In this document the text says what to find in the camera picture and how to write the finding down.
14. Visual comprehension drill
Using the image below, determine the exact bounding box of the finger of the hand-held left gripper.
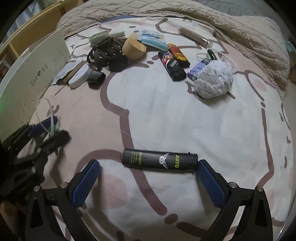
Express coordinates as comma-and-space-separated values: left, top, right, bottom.
28, 117, 60, 139
43, 130, 71, 153

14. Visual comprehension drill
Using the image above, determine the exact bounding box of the white rounded plastic case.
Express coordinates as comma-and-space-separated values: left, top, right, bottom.
69, 63, 92, 89

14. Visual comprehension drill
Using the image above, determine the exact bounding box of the black lighter with green print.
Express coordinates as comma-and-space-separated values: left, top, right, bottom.
122, 148, 198, 172

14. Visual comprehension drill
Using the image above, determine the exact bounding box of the white medicine packet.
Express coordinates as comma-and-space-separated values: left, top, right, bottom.
51, 60, 80, 86

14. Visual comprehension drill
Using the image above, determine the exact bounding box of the teal box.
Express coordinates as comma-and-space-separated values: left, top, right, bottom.
285, 39, 296, 54

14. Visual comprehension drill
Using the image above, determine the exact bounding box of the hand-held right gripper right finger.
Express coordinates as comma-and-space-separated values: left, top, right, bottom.
195, 159, 273, 241

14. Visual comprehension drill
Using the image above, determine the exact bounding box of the small black case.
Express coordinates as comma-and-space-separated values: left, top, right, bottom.
87, 69, 106, 90

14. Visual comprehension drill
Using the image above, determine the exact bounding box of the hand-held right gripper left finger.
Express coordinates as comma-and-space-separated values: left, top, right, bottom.
24, 159, 101, 241

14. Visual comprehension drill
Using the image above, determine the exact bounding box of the white mesh ball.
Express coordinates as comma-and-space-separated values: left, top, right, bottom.
193, 60, 234, 99

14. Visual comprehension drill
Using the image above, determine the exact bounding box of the red yellow lighter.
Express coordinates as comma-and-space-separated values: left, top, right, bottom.
167, 43, 191, 68

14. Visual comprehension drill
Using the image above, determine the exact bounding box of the clear box of brown sticks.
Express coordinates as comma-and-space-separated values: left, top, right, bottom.
178, 26, 215, 48

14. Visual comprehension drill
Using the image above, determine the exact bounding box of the beige tape roll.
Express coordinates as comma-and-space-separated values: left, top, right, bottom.
122, 32, 147, 60

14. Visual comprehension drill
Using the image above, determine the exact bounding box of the green clip with clear tubing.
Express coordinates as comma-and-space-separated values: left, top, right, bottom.
36, 99, 60, 136

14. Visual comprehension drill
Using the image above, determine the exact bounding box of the white cable loop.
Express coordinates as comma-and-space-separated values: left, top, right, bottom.
196, 52, 238, 73

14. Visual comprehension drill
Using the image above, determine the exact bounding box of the black hair claw clip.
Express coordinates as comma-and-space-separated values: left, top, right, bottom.
86, 37, 129, 70

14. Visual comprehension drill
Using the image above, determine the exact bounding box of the black red lighter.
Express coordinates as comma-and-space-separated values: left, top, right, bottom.
158, 51, 187, 81

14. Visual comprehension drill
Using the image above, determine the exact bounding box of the white cardboard box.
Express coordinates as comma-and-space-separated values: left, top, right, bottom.
0, 29, 71, 144

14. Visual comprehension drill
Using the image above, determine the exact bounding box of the wooden shelf unit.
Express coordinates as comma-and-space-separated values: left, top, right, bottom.
0, 0, 68, 71

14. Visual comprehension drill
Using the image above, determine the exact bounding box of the grey duvet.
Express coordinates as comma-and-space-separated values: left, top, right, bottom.
196, 0, 265, 15

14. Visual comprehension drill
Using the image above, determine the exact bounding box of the purple lighter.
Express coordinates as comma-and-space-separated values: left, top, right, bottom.
186, 60, 211, 81

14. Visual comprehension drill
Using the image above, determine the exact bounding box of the blue white sachet packet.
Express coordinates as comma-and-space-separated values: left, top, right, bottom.
137, 29, 168, 51

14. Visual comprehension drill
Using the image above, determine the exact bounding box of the small black cube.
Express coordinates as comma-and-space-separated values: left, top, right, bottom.
108, 56, 129, 72

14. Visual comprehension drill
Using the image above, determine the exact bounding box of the beige fluffy blanket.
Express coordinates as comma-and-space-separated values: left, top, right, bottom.
129, 0, 292, 100
57, 0, 162, 37

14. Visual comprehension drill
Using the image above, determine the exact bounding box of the pale green handheld tool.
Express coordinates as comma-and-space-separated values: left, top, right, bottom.
89, 30, 126, 44

